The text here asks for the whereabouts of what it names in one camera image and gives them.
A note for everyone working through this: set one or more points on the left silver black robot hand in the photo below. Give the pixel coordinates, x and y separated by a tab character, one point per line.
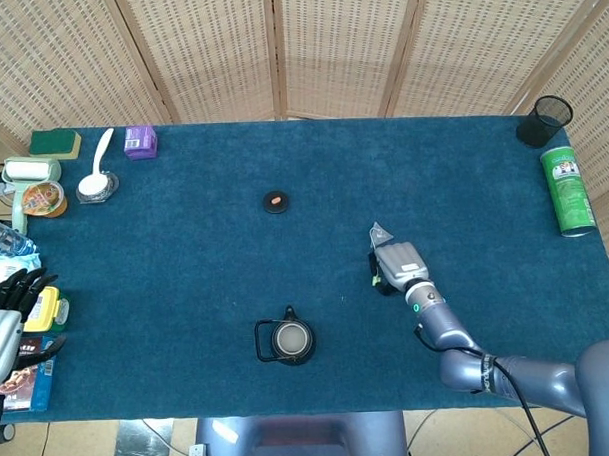
0	338

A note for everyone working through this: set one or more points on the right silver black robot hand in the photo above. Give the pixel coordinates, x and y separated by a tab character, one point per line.
401	264

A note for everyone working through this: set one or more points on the pyramid tea bag green tag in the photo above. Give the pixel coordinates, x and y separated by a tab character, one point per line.
381	233

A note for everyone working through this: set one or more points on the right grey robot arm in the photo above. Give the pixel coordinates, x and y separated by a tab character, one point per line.
540	375

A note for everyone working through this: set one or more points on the black teapot lid orange knob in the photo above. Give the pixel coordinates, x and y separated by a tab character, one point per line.
276	201

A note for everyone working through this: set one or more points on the blue cookie box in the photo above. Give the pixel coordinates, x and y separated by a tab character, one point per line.
25	388

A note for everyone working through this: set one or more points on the yellow green lidded box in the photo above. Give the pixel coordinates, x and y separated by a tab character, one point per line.
47	307

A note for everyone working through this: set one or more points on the white wet wipes pack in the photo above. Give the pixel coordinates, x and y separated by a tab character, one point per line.
5	266

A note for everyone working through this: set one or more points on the clear plastic water bottle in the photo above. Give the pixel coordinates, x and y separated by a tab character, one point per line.
5	241

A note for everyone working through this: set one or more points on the orange sealed snack cup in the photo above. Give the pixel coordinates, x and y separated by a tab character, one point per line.
44	197

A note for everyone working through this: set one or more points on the pale green lint roller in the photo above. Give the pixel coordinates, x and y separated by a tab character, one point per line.
28	170

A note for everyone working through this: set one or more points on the white plastic spoon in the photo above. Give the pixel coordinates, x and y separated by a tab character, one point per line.
94	183

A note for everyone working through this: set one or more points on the green chips can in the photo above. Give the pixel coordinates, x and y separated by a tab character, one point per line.
568	194

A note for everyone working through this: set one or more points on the small patterned dish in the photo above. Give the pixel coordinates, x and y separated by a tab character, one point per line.
111	187

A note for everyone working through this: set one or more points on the blue table cloth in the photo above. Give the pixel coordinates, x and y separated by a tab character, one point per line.
186	267

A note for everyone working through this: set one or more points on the black mesh pen holder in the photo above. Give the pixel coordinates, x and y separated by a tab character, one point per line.
543	124

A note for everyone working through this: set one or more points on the grey robot torso base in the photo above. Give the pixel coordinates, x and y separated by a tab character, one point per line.
302	440

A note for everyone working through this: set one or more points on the green yellow sponge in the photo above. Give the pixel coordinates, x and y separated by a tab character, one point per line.
51	142

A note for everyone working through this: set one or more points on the bamboo folding screen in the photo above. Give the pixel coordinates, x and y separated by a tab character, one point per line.
328	47

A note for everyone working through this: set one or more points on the purple box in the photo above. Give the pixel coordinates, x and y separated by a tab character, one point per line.
140	142

